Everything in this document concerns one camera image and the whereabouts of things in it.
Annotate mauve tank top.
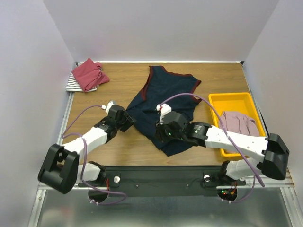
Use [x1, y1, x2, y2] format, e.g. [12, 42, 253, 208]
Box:
[219, 111, 260, 137]

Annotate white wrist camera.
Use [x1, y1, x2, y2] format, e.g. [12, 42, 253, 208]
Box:
[156, 104, 171, 123]
[101, 100, 116, 114]

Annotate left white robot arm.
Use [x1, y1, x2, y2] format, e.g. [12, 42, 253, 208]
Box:
[37, 104, 134, 194]

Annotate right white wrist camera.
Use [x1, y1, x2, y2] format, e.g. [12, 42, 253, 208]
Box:
[156, 104, 171, 123]

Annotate navy tank top maroon trim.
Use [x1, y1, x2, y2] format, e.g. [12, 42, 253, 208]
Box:
[125, 65, 202, 157]

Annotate striped folded tank top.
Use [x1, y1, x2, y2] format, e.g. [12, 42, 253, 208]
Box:
[65, 73, 84, 92]

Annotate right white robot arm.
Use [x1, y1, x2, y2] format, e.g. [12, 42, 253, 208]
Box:
[155, 111, 289, 184]

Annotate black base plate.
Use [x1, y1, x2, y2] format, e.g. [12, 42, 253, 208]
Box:
[89, 166, 246, 197]

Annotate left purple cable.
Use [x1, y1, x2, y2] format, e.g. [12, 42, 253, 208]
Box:
[61, 104, 127, 206]

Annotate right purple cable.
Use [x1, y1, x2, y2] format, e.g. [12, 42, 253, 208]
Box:
[157, 93, 266, 204]

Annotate red folded tank top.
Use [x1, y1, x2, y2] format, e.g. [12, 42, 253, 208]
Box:
[72, 58, 110, 92]

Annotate purple cable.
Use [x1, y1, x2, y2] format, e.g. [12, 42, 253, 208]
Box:
[157, 93, 266, 204]
[61, 104, 127, 206]

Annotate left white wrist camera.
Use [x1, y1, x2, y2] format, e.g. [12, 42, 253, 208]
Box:
[101, 100, 116, 114]

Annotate yellow plastic bin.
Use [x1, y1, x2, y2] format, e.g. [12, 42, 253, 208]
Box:
[208, 92, 267, 158]

